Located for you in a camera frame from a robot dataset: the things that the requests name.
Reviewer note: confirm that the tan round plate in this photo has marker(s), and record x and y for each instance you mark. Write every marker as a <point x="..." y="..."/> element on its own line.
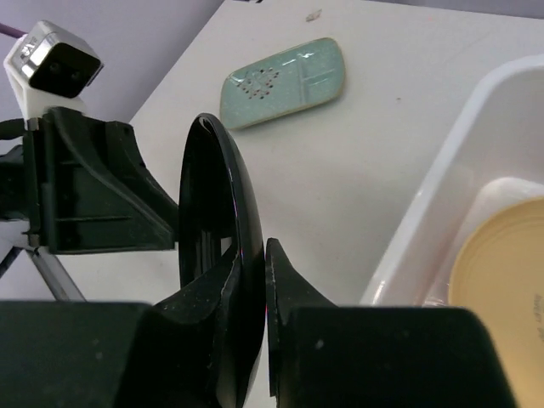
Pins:
<point x="498" y="275"/>

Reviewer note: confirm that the aluminium table frame rail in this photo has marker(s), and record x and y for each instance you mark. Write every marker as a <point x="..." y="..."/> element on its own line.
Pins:
<point x="55" y="276"/>

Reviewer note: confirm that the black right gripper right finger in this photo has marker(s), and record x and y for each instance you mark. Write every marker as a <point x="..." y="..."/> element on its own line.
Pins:
<point x="298" y="315"/>

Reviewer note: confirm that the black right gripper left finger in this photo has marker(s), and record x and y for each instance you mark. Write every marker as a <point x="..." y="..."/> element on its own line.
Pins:
<point x="204" y="340"/>

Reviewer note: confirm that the white plastic bin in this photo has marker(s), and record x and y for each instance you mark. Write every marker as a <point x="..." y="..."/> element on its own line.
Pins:
<point x="491" y="159"/>

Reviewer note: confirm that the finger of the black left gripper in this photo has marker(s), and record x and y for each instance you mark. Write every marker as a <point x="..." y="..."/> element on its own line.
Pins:
<point x="98" y="194"/>

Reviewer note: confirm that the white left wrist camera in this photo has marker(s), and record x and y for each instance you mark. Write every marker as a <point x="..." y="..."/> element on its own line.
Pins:
<point x="50" y="67"/>

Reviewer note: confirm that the pale green rectangular dish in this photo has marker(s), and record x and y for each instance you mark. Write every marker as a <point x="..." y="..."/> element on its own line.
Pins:
<point x="299" y="78"/>

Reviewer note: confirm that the black round plate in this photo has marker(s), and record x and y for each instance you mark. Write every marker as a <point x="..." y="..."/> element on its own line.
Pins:
<point x="220" y="230"/>

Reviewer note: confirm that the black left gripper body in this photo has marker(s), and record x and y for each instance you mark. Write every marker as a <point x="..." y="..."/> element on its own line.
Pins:
<point x="20" y="219"/>

